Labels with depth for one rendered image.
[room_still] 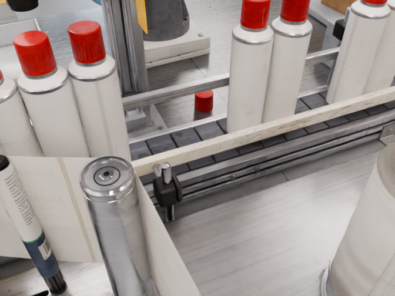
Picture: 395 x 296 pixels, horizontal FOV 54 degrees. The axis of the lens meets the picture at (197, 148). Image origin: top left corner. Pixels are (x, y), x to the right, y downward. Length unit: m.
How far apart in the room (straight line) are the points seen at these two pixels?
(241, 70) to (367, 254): 0.27
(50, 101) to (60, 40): 0.56
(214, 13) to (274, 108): 0.54
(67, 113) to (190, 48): 0.46
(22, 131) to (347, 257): 0.34
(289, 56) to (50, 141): 0.31
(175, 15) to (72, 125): 0.45
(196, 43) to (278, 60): 0.36
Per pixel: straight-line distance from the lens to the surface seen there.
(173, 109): 0.72
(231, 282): 0.44
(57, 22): 1.08
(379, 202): 0.31
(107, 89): 0.44
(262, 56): 0.50
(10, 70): 0.87
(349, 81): 0.63
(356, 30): 0.60
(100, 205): 0.27
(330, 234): 0.49
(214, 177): 0.55
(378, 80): 0.68
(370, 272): 0.35
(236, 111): 0.54
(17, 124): 0.45
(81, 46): 0.42
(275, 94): 0.55
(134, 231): 0.31
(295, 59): 0.53
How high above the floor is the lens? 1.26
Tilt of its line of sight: 43 degrees down
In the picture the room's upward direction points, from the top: straight up
